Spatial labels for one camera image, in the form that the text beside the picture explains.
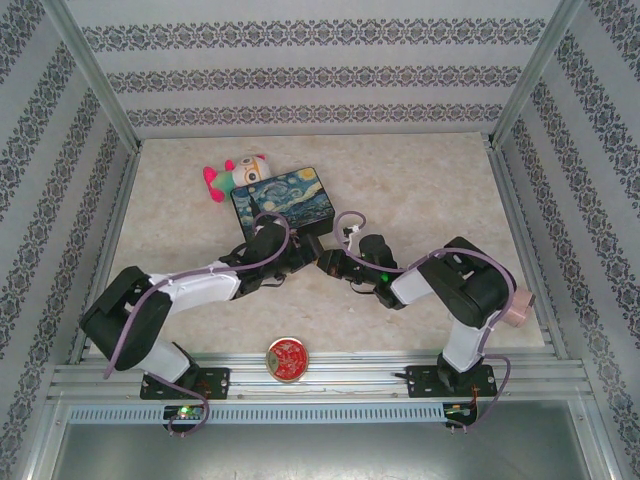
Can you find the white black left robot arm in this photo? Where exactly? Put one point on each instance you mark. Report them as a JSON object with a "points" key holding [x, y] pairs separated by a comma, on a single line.
{"points": [[200, 290]]}

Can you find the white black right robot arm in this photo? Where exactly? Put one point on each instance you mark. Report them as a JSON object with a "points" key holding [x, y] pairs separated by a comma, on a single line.
{"points": [[470, 295]]}

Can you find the starry night painted box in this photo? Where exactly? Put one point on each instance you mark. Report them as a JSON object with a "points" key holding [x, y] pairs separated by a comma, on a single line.
{"points": [[290, 200]]}

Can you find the plush toy with glasses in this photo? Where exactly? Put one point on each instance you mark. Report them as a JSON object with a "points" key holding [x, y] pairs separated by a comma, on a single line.
{"points": [[250, 170]]}

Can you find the red round tin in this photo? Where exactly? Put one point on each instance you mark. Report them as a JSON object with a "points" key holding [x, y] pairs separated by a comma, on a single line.
{"points": [[287, 360]]}

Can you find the pink plastic object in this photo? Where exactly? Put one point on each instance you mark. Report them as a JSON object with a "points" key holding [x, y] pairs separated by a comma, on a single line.
{"points": [[522, 310]]}

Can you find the controller board with LED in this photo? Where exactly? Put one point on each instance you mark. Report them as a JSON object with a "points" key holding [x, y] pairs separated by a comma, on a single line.
{"points": [[185, 413], [459, 411]]}

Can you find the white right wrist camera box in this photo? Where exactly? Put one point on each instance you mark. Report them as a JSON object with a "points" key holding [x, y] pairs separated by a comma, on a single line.
{"points": [[352, 237]]}

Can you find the aluminium mounting rail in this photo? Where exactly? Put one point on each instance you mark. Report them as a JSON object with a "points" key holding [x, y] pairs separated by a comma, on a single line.
{"points": [[350, 370]]}

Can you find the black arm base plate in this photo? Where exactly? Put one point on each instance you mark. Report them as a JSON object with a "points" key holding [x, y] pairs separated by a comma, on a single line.
{"points": [[215, 383], [422, 382]]}

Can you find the aluminium side rail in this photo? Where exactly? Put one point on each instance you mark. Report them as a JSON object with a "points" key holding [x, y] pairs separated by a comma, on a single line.
{"points": [[525, 225], [107, 240]]}

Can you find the aluminium frame post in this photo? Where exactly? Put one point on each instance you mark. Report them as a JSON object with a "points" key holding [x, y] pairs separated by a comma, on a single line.
{"points": [[90, 75], [537, 75]]}

